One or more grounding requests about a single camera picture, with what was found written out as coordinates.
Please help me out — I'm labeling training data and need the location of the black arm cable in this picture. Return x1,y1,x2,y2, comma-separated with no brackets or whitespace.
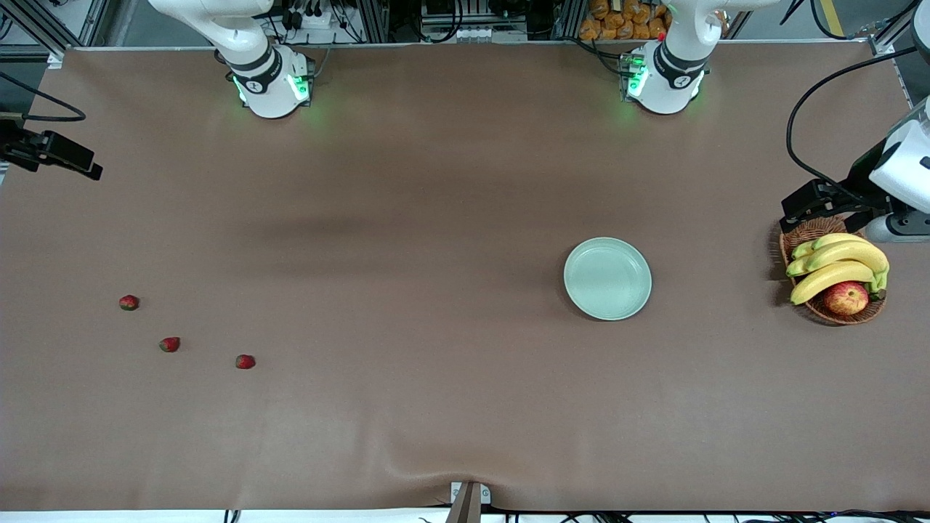
786,45,930,197
0,71,88,123

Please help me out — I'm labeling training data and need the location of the pale green round plate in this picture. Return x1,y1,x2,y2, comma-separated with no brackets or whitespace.
564,237,652,321

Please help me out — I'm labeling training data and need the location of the brown wicker basket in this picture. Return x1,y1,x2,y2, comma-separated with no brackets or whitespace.
779,216,887,325

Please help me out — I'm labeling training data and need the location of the red yellow apple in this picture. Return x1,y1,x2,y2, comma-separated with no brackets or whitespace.
823,280,870,316

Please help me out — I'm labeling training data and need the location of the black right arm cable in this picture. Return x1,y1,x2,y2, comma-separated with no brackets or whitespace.
0,71,88,123

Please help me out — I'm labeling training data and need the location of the white power strip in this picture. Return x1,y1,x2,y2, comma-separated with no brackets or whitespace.
280,0,342,31

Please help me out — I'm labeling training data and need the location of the grey metal camera post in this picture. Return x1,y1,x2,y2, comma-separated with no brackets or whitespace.
445,481,492,523

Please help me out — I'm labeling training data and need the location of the aluminium frame profile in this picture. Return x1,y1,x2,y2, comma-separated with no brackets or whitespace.
868,0,930,57
0,0,110,70

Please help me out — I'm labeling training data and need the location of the brown table mat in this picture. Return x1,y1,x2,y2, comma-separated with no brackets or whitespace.
0,40,930,513

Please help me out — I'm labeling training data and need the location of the orange bread pile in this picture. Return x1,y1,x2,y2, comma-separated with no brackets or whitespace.
578,0,673,41

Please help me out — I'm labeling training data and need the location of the white left camera mount block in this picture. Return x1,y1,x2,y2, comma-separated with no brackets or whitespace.
868,120,930,215

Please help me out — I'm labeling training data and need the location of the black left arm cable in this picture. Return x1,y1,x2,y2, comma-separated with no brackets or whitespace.
786,45,930,197

